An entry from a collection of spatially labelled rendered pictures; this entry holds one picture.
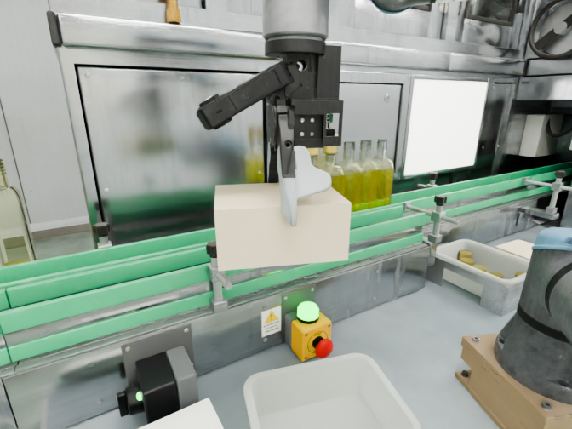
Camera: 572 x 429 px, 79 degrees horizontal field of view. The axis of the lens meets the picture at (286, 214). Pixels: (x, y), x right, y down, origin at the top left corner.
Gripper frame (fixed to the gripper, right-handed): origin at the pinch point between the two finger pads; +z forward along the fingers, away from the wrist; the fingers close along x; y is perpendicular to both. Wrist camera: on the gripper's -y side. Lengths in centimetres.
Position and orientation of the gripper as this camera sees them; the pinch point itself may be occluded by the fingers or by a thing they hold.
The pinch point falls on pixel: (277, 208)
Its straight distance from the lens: 46.0
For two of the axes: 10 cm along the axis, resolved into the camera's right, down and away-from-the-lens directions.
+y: 9.8, -0.5, 1.7
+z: -0.1, 9.5, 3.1
